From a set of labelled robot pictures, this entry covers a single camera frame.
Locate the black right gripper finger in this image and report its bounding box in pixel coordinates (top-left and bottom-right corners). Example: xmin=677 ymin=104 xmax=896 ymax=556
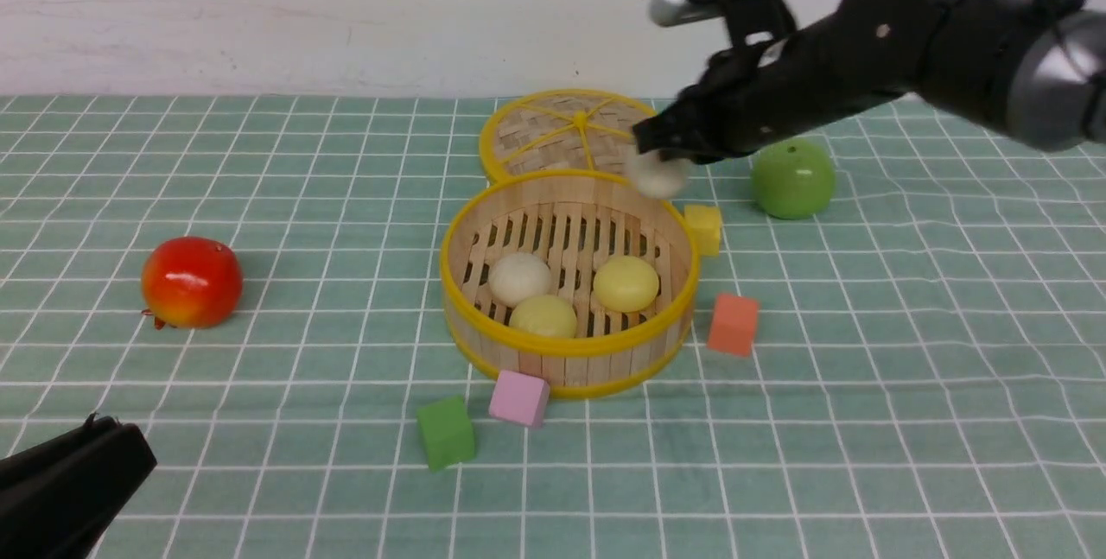
xmin=632 ymin=105 xmax=718 ymax=164

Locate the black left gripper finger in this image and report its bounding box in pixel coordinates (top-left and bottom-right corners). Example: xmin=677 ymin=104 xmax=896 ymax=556
xmin=1 ymin=413 xmax=157 ymax=558

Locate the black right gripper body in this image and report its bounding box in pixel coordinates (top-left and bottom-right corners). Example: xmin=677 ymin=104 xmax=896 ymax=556
xmin=674 ymin=0 xmax=938 ymax=161

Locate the white bun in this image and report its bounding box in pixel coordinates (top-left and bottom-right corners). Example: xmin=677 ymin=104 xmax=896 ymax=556
xmin=487 ymin=252 xmax=553 ymax=308
xmin=623 ymin=151 xmax=692 ymax=200

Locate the yellow bun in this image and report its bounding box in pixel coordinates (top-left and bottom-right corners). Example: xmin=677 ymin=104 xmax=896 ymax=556
xmin=508 ymin=294 xmax=578 ymax=339
xmin=593 ymin=255 xmax=660 ymax=314

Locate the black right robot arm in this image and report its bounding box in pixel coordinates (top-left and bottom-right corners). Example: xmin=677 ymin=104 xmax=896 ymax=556
xmin=632 ymin=0 xmax=1103 ymax=165

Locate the woven bamboo steamer lid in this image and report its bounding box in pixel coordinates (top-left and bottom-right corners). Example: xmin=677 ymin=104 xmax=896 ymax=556
xmin=478 ymin=89 xmax=655 ymax=184

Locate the bamboo steamer tray yellow rim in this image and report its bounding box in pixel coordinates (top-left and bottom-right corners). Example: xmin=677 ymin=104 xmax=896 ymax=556
xmin=439 ymin=169 xmax=700 ymax=398

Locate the yellow cube block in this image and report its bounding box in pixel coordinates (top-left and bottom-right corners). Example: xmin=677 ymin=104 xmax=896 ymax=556
xmin=684 ymin=201 xmax=723 ymax=257

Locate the green apple toy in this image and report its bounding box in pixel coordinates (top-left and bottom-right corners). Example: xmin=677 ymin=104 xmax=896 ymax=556
xmin=750 ymin=138 xmax=836 ymax=219

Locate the orange cube block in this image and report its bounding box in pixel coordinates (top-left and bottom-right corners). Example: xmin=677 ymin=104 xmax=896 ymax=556
xmin=706 ymin=294 xmax=761 ymax=358

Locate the red pomegranate toy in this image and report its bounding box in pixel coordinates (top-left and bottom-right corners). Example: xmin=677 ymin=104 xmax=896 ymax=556
xmin=140 ymin=236 xmax=244 ymax=330

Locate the green checkered tablecloth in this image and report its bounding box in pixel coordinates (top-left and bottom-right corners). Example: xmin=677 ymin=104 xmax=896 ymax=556
xmin=1 ymin=96 xmax=1105 ymax=558

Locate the pink cube block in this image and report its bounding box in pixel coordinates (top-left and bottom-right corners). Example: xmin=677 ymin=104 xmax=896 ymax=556
xmin=487 ymin=370 xmax=550 ymax=429

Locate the green cube block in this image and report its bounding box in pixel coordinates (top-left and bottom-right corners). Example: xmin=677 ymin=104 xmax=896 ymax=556
xmin=417 ymin=395 xmax=474 ymax=472

